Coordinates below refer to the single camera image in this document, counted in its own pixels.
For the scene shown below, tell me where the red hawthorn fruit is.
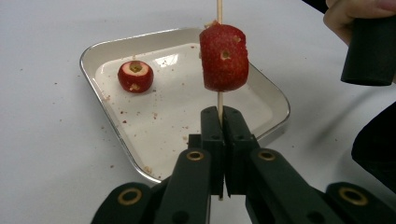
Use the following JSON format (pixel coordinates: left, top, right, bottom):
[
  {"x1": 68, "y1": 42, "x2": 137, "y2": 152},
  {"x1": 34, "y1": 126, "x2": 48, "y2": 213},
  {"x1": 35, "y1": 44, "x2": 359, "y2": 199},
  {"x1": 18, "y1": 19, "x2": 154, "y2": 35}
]
[
  {"x1": 117, "y1": 60, "x2": 155, "y2": 94},
  {"x1": 199, "y1": 21, "x2": 250, "y2": 93}
]

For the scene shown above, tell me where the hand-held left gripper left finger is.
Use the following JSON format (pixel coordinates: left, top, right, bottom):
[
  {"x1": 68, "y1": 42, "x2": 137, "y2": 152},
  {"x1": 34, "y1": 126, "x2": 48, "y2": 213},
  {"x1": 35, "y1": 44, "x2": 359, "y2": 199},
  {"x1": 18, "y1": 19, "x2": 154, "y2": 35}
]
[{"x1": 155, "y1": 105, "x2": 226, "y2": 224}]

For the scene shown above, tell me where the square metal tray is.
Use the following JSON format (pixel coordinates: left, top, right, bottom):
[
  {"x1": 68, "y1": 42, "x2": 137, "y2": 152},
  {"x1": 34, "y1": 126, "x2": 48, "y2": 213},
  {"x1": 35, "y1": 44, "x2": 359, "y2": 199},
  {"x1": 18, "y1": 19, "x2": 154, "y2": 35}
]
[{"x1": 78, "y1": 27, "x2": 291, "y2": 185}]

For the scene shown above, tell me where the thin wooden skewer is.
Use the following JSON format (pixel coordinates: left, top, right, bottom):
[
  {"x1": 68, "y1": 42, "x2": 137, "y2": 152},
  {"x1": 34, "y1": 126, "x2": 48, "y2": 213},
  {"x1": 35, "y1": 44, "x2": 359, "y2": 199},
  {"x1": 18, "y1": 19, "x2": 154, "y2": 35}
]
[{"x1": 216, "y1": 0, "x2": 225, "y2": 202}]

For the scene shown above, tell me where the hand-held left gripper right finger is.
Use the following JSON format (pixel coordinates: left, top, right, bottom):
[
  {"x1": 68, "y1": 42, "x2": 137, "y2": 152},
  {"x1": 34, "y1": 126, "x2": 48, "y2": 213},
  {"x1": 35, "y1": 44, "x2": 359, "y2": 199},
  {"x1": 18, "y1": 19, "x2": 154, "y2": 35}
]
[{"x1": 222, "y1": 105, "x2": 344, "y2": 224}]

